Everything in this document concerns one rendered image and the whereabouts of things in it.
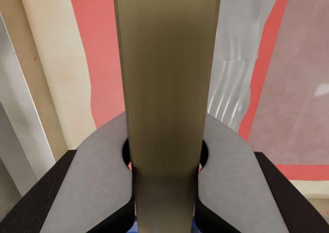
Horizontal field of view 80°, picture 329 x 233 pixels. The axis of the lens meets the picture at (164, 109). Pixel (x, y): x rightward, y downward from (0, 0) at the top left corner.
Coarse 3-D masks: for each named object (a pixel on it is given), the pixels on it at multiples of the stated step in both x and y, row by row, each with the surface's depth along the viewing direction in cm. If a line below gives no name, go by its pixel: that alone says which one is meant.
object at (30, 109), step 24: (0, 0) 18; (0, 24) 18; (24, 24) 21; (0, 48) 19; (24, 48) 21; (0, 72) 20; (24, 72) 21; (0, 96) 22; (24, 96) 22; (48, 96) 25; (24, 120) 23; (48, 120) 25; (24, 144) 25; (48, 144) 25; (48, 168) 27
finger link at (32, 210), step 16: (64, 160) 8; (48, 176) 8; (64, 176) 8; (32, 192) 7; (48, 192) 7; (16, 208) 6; (32, 208) 6; (48, 208) 6; (0, 224) 6; (16, 224) 6; (32, 224) 6
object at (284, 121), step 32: (96, 64) 24; (256, 64) 24; (288, 64) 24; (320, 64) 23; (96, 96) 26; (256, 96) 26; (288, 96) 26; (320, 96) 26; (96, 128) 28; (256, 128) 28; (288, 128) 28; (320, 128) 28; (288, 160) 31; (320, 160) 31
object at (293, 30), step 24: (72, 0) 20; (96, 0) 20; (288, 0) 20; (312, 0) 20; (96, 24) 21; (264, 24) 21; (288, 24) 21; (312, 24) 21; (96, 48) 23; (264, 48) 23; (288, 48) 23; (312, 48) 23
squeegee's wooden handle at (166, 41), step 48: (144, 0) 5; (192, 0) 5; (144, 48) 6; (192, 48) 6; (144, 96) 6; (192, 96) 6; (144, 144) 7; (192, 144) 7; (144, 192) 9; (192, 192) 9
